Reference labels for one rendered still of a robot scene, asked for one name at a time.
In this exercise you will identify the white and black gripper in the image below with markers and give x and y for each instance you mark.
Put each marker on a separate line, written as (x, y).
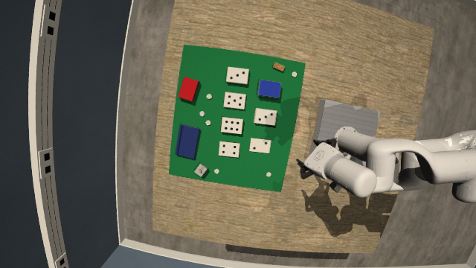
(317, 160)

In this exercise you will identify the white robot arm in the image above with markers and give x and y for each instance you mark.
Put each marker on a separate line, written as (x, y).
(442, 160)

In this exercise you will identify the red rectangular card stack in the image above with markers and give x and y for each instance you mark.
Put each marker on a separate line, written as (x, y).
(188, 88)

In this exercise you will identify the blue square tile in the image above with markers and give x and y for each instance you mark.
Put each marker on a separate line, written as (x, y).
(269, 88)

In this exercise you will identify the green felt table mat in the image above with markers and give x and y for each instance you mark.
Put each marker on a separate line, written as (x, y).
(209, 66)

